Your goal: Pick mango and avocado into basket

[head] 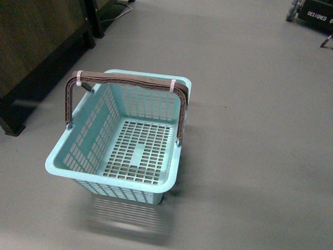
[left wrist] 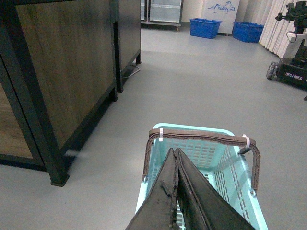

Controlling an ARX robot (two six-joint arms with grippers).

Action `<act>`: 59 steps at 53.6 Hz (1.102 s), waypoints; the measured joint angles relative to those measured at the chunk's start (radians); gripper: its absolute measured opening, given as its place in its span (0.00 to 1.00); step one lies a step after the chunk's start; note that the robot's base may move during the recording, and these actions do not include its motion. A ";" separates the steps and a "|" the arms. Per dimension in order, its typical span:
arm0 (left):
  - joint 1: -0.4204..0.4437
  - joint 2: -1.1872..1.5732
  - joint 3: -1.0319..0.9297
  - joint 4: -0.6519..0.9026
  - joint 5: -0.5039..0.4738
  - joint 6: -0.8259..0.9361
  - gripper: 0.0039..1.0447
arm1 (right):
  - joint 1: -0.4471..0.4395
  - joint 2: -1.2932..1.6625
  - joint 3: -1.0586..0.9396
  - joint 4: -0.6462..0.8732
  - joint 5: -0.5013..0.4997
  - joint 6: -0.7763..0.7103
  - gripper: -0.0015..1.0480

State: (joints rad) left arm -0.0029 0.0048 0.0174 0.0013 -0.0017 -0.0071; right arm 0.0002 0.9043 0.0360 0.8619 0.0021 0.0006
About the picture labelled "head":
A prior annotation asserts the brown basket handle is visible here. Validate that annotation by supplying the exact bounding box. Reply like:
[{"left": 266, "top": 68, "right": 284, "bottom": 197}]
[{"left": 65, "top": 70, "right": 189, "bottom": 141}]

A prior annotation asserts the light blue plastic basket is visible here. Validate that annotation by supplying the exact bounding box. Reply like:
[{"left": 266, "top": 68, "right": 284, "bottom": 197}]
[{"left": 45, "top": 70, "right": 191, "bottom": 205}]

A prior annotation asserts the dark wooden cabinet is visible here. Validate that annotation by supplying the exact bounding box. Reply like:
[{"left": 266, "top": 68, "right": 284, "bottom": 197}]
[{"left": 1, "top": 1, "right": 98, "bottom": 136}]

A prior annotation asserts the black wheeled cart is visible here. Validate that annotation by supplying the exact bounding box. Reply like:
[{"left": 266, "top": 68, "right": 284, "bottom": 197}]
[{"left": 285, "top": 0, "right": 332, "bottom": 32}]

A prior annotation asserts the white floor cable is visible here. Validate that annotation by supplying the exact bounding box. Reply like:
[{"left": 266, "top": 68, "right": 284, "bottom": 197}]
[{"left": 100, "top": 2, "right": 133, "bottom": 23}]

